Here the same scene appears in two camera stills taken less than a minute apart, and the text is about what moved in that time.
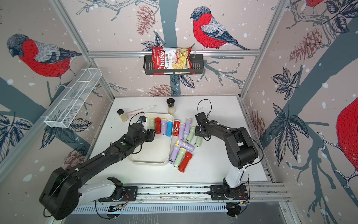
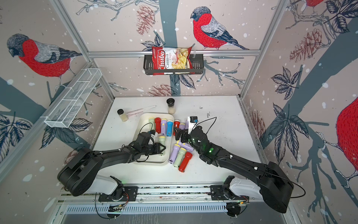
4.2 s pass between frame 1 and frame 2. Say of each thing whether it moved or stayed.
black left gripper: moved
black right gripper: moved
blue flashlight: stayed
